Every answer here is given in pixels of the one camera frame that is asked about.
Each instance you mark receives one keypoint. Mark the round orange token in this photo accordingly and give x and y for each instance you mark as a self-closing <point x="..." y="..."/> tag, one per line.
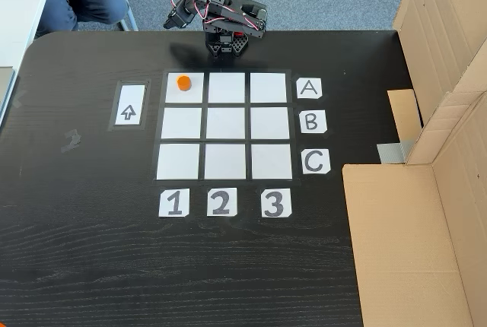
<point x="184" y="83"/>

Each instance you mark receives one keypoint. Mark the white nine-square grid sheet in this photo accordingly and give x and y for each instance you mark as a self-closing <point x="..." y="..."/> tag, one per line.
<point x="226" y="123"/>

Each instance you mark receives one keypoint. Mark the white arrow paper sheet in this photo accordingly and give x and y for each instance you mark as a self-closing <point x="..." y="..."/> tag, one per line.
<point x="129" y="99"/>

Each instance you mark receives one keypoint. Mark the paper sheet letter A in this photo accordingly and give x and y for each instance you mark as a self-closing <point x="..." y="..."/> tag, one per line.
<point x="310" y="88"/>

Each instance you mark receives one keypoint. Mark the white desk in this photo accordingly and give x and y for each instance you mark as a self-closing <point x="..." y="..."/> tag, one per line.
<point x="19" y="19"/>

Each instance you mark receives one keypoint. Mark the clear tape scraps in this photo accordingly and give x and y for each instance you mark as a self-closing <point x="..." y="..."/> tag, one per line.
<point x="72" y="141"/>

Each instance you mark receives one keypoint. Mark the paper sheet letter B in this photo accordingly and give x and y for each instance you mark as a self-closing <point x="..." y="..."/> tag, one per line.
<point x="312" y="121"/>

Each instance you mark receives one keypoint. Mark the clear tape scrap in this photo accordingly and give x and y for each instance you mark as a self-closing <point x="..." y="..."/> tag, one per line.
<point x="20" y="99"/>

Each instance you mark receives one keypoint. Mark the paper sheet number 1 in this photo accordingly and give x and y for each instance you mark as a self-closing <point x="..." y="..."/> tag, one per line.
<point x="174" y="202"/>

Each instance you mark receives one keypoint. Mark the paper sheet number 2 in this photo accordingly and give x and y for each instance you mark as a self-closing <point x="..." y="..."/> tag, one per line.
<point x="221" y="201"/>

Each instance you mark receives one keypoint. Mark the paper sheet letter C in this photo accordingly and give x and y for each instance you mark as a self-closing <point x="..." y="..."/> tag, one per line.
<point x="316" y="161"/>

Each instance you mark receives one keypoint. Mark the paper sheet number 3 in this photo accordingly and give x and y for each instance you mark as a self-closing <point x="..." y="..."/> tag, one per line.
<point x="276" y="203"/>

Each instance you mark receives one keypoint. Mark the brown cardboard box wall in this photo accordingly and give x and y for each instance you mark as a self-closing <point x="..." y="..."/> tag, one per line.
<point x="399" y="247"/>
<point x="445" y="38"/>

